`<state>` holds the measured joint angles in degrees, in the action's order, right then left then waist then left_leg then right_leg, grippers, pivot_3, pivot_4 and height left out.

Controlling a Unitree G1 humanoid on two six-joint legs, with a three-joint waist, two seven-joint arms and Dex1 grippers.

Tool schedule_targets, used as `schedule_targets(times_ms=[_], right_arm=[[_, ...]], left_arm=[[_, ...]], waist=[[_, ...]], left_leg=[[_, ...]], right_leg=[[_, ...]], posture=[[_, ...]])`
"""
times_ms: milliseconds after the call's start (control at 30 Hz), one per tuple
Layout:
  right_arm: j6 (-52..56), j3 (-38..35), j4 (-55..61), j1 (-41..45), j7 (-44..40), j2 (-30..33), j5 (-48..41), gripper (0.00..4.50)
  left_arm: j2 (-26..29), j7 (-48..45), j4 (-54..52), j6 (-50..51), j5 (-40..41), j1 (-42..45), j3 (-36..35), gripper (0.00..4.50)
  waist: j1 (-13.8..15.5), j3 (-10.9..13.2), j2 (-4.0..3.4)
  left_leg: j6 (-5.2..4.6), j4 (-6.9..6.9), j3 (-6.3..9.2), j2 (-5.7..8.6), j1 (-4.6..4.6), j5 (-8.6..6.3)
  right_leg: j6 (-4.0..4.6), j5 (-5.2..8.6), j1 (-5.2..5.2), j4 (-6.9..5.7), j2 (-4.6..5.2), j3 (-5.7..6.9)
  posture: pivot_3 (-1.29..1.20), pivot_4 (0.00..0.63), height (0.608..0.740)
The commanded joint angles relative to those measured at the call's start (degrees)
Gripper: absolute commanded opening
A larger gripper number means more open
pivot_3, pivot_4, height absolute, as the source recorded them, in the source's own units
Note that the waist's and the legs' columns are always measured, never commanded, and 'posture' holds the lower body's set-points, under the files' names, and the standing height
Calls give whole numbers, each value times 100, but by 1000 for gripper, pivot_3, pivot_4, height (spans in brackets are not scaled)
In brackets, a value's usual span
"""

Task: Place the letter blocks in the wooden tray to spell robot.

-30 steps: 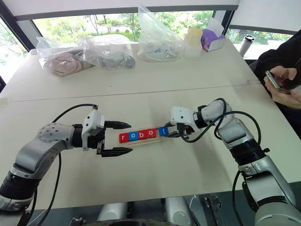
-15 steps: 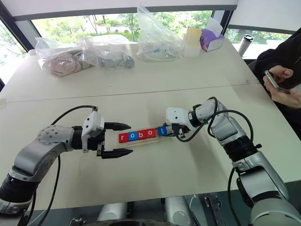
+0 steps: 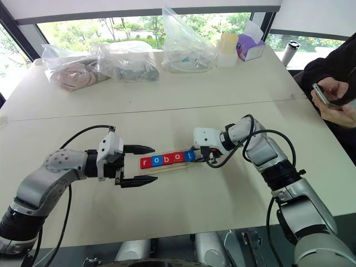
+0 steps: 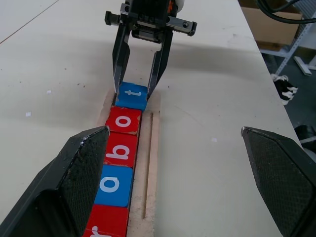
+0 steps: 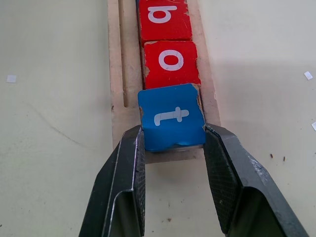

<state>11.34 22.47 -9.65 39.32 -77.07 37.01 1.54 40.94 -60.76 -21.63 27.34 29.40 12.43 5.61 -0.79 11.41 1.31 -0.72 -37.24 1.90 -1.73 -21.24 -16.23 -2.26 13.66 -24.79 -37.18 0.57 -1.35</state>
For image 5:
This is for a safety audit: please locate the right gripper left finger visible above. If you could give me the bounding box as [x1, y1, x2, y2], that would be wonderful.
[79, 125, 147, 237]

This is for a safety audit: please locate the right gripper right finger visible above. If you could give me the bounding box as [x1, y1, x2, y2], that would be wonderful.
[203, 124, 311, 237]

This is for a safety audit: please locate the blue letter tile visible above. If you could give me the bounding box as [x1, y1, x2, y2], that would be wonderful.
[137, 83, 207, 153]

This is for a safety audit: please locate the red letter tile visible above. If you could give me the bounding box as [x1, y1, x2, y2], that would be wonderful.
[138, 0, 194, 48]
[143, 40, 202, 90]

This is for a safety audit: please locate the wooden letter tray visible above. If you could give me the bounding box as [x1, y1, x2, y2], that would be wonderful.
[107, 0, 222, 165]

